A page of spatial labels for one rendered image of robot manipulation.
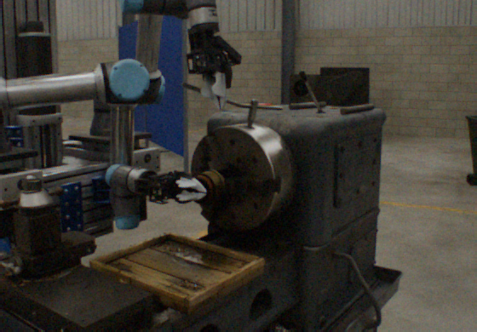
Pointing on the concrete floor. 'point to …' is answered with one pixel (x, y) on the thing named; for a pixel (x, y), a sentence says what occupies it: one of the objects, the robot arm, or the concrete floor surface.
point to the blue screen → (128, 36)
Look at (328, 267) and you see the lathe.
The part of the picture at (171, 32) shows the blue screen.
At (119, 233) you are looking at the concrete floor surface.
